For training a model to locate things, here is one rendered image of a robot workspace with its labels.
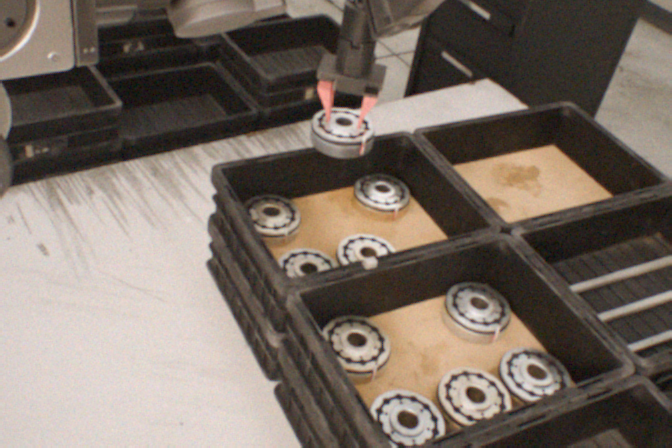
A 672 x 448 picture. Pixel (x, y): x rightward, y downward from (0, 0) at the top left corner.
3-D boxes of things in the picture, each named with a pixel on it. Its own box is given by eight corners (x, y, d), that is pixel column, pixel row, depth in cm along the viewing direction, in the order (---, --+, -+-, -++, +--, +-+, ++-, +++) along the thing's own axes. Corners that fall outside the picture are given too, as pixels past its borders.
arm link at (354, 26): (338, -9, 115) (361, 7, 112) (375, -14, 119) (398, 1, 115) (331, 35, 119) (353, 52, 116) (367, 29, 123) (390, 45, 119)
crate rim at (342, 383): (388, 479, 93) (392, 467, 91) (281, 300, 112) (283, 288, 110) (634, 381, 110) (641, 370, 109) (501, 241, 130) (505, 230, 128)
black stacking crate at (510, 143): (486, 281, 136) (504, 232, 129) (397, 179, 155) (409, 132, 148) (651, 234, 154) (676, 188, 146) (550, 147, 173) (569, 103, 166)
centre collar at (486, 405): (470, 416, 107) (471, 413, 107) (450, 387, 110) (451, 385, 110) (499, 406, 109) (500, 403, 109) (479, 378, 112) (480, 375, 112)
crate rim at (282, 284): (281, 299, 112) (283, 288, 111) (206, 176, 131) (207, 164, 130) (501, 241, 130) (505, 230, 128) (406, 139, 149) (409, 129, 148)
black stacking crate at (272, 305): (275, 343, 118) (283, 289, 111) (205, 220, 137) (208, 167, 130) (484, 282, 136) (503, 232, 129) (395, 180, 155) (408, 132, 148)
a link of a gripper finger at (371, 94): (332, 110, 130) (340, 59, 125) (374, 119, 130) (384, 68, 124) (325, 131, 125) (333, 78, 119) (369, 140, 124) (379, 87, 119)
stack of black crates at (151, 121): (127, 237, 227) (125, 140, 206) (88, 177, 245) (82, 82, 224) (250, 203, 247) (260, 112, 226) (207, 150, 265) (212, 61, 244)
